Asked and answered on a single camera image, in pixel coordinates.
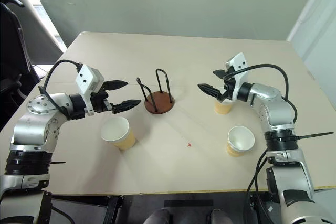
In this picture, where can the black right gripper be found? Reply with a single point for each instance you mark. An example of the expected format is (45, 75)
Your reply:
(229, 87)

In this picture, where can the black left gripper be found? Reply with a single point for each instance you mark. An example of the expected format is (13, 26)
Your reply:
(99, 102)

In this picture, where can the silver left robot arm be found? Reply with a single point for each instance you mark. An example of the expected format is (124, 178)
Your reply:
(31, 127)

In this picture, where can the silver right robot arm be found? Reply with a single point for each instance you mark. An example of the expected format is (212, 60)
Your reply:
(275, 111)

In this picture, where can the yellow paper cup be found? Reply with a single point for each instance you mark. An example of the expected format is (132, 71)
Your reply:
(118, 133)
(223, 108)
(240, 141)

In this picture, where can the black zip tie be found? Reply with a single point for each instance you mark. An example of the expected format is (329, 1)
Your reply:
(58, 162)
(315, 135)

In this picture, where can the black office chair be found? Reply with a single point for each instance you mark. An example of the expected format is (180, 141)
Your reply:
(10, 51)

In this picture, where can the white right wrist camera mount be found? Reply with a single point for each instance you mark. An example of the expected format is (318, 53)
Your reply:
(240, 64)

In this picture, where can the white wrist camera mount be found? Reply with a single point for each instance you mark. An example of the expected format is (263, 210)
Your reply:
(86, 78)
(240, 64)

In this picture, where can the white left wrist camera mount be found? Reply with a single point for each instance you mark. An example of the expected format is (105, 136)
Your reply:
(86, 78)

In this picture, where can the black metal table bracket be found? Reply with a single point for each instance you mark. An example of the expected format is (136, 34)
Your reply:
(86, 205)
(262, 208)

